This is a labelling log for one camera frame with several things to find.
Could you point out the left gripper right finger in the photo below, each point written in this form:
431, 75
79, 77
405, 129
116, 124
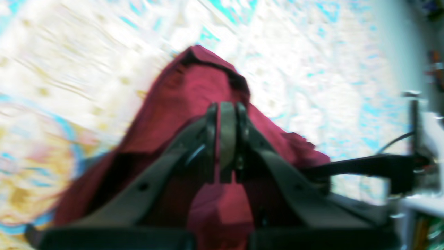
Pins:
288, 212

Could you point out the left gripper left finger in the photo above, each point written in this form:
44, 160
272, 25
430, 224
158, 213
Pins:
187, 164

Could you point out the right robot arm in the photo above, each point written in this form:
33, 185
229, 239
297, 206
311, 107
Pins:
401, 170

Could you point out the patterned tablecloth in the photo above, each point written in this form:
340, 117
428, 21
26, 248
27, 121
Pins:
75, 72

